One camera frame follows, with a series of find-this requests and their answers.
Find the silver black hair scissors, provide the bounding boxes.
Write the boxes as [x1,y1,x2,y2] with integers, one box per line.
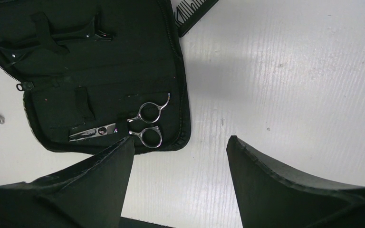
[68,92,171,149]

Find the black zip tool case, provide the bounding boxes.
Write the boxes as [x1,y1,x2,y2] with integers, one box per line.
[0,0,191,154]

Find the black comb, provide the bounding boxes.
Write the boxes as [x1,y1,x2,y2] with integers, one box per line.
[171,0,219,38]

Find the black hair clip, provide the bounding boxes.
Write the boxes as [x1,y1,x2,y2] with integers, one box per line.
[0,12,115,66]

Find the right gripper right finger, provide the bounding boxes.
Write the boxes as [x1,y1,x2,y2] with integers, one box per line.
[226,135,365,228]

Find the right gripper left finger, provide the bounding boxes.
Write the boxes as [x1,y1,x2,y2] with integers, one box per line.
[0,137,135,228]

